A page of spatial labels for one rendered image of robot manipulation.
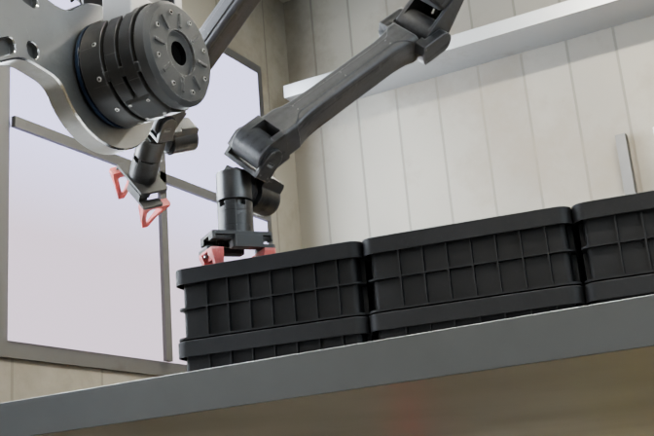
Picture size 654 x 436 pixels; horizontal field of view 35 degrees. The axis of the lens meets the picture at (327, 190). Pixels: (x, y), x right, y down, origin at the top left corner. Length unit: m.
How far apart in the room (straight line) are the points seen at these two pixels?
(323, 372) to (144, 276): 2.85
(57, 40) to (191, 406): 0.54
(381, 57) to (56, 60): 0.63
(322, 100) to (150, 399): 0.78
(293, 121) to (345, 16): 3.41
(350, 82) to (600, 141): 2.74
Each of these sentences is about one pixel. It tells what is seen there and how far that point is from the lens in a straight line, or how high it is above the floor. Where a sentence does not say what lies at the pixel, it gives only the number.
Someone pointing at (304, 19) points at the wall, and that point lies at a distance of 5.18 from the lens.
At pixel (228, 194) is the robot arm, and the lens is 1.65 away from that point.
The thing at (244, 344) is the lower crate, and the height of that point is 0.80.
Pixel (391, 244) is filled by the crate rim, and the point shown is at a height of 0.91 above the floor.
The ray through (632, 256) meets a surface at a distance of 1.43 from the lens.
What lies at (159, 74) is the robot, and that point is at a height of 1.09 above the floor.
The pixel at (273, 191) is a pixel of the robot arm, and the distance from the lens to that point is 1.73.
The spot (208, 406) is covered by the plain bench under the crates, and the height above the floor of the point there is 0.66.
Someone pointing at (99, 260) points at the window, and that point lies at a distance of 3.60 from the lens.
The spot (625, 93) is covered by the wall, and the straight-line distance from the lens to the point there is 4.42.
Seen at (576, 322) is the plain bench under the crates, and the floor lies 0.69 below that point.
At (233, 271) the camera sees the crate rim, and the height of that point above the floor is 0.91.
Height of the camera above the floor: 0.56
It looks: 17 degrees up
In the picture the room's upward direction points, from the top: 5 degrees counter-clockwise
